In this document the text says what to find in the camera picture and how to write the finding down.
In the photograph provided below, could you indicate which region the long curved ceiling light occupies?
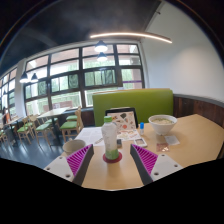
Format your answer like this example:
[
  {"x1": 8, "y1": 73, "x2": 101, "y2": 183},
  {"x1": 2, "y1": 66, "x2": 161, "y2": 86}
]
[{"x1": 89, "y1": 31, "x2": 173, "y2": 45}]

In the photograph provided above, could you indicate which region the printed paper cup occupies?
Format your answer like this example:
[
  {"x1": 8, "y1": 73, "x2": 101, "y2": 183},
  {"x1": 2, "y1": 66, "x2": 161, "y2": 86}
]
[{"x1": 62, "y1": 139, "x2": 87, "y2": 157}]

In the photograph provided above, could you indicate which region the white paper packet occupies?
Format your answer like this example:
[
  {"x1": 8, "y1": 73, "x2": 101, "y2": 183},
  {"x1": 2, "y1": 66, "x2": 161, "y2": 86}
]
[{"x1": 164, "y1": 134, "x2": 181, "y2": 146}]

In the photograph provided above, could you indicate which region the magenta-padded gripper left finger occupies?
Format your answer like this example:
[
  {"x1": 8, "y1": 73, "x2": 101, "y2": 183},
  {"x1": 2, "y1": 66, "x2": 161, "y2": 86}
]
[{"x1": 43, "y1": 143, "x2": 95, "y2": 187}]

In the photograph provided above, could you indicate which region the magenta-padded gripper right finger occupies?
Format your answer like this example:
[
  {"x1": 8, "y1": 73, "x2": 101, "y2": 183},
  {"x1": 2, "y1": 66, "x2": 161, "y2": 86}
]
[{"x1": 129, "y1": 143, "x2": 184, "y2": 186}]

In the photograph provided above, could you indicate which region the reddish brown paper packet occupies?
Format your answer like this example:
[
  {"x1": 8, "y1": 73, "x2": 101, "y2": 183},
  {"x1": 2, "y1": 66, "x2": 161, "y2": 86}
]
[{"x1": 155, "y1": 142, "x2": 170, "y2": 153}]

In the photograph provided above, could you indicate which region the black-framed window wall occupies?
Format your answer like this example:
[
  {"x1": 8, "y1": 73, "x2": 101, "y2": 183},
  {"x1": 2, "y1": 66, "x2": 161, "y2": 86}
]
[{"x1": 0, "y1": 43, "x2": 146, "y2": 118}]

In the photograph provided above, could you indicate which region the colourful printed leaflet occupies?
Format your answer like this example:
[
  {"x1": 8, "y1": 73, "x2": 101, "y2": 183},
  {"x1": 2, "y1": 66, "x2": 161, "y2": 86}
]
[{"x1": 116, "y1": 129, "x2": 141, "y2": 142}]

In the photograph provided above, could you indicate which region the flat round red coaster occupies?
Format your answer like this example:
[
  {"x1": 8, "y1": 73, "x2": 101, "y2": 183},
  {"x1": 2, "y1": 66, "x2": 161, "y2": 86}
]
[{"x1": 102, "y1": 151, "x2": 123, "y2": 164}]

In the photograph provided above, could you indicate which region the light wooden dining table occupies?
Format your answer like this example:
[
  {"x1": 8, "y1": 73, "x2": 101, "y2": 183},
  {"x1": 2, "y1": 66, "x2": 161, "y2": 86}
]
[{"x1": 36, "y1": 107, "x2": 70, "y2": 134}]

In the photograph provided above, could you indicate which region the white ceramic bowl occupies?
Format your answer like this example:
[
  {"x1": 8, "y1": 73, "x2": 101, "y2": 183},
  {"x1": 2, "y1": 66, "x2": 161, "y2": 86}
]
[{"x1": 147, "y1": 114, "x2": 178, "y2": 136}]

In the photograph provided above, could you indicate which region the group of pendant lamps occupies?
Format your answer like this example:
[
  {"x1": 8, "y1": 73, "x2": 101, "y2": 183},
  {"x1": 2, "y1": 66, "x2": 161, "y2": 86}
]
[{"x1": 19, "y1": 39, "x2": 109, "y2": 84}]

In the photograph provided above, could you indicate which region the white paper sheet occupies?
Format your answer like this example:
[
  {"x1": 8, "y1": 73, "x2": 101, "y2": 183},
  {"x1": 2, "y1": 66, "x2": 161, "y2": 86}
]
[{"x1": 74, "y1": 126, "x2": 105, "y2": 147}]

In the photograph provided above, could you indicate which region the group of green-seated wooden chairs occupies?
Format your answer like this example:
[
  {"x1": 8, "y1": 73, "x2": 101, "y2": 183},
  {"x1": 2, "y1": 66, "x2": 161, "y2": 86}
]
[{"x1": 0, "y1": 106, "x2": 84, "y2": 147}]

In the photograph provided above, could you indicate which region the green-capped clear drink bottle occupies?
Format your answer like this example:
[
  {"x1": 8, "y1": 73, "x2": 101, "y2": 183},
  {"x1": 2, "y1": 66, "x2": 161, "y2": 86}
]
[{"x1": 101, "y1": 115, "x2": 120, "y2": 161}]

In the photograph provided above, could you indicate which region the green upholstered bench backrest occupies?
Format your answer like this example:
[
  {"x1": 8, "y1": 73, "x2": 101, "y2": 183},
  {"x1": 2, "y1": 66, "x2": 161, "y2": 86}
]
[{"x1": 92, "y1": 88, "x2": 174, "y2": 128}]

